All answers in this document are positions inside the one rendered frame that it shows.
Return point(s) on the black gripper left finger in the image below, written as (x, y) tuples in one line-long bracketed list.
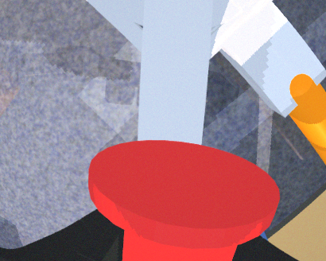
[(92, 238)]

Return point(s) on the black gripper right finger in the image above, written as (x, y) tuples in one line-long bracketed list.
[(259, 249)]

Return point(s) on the blue rectangular frame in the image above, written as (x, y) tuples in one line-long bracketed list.
[(264, 235)]

